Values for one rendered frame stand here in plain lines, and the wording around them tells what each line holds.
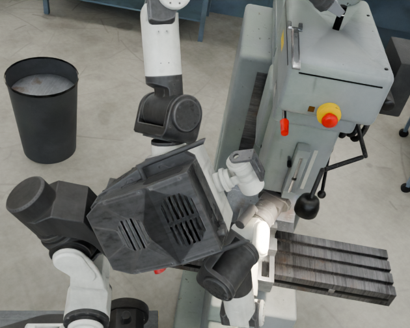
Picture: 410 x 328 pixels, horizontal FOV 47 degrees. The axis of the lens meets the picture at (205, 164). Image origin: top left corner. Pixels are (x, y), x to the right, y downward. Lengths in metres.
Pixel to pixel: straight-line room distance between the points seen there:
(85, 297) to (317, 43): 0.98
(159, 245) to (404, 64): 1.04
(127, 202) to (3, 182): 2.48
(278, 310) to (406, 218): 2.07
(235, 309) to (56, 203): 0.57
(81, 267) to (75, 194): 0.20
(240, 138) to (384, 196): 2.05
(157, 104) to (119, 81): 3.32
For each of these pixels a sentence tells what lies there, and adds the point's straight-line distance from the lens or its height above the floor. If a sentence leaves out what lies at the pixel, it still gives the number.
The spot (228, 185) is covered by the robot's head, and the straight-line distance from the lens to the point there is 1.20.
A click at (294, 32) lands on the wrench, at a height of 1.90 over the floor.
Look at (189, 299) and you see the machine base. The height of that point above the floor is 0.20.
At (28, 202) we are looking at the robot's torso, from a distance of 1.21.
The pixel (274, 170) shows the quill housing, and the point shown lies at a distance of 1.56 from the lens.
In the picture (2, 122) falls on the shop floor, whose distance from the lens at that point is 4.02.
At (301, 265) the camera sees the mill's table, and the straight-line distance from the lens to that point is 1.99.
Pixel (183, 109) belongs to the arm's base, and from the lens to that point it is 1.10.
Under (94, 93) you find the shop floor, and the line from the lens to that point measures 4.29.
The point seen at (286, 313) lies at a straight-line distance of 1.94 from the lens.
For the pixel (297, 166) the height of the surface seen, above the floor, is 1.48.
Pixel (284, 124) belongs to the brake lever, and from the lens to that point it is 1.25.
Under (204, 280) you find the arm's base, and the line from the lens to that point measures 1.24.
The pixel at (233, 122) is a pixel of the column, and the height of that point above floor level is 1.24.
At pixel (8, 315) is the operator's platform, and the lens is 2.39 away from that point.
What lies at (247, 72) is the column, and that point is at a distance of 1.87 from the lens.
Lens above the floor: 2.43
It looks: 42 degrees down
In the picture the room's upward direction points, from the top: 10 degrees clockwise
